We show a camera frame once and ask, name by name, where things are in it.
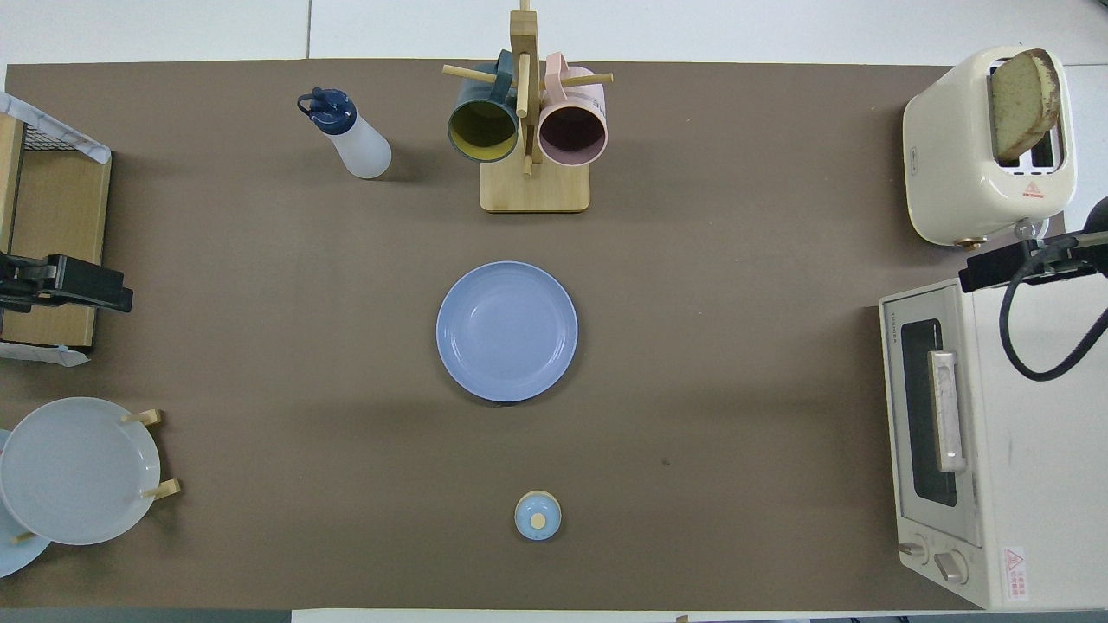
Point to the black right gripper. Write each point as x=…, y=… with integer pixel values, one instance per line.
x=1082, y=255

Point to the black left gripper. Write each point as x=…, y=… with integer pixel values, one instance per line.
x=26, y=284

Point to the toasted bread slice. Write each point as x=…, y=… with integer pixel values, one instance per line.
x=1021, y=104

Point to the white squeeze bottle blue cap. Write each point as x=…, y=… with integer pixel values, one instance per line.
x=359, y=147

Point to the wooden plate rack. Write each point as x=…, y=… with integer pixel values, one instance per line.
x=151, y=417

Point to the pale grey plate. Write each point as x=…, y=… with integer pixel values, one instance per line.
x=78, y=472

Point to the light blue plate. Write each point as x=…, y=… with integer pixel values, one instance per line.
x=13, y=558

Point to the blue round plate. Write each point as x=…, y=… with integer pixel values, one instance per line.
x=506, y=333

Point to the small blue seasoning jar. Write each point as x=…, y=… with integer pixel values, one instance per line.
x=537, y=516

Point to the wooden two-level shelf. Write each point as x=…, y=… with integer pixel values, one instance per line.
x=52, y=242

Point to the white folded paper sheet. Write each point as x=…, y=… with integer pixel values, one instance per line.
x=35, y=353

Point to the cream two-slot toaster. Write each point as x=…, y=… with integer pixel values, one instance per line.
x=943, y=164

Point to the white patterned cloth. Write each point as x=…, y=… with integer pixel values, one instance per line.
x=52, y=125

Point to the brown table mat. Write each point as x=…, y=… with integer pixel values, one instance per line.
x=260, y=346

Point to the white toaster oven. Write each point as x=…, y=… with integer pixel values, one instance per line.
x=1039, y=484

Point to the dark teal mug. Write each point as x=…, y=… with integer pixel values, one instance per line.
x=482, y=130

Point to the pink ribbed mug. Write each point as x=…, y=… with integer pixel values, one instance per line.
x=571, y=134

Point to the wooden mug tree stand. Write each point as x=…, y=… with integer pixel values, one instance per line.
x=535, y=190

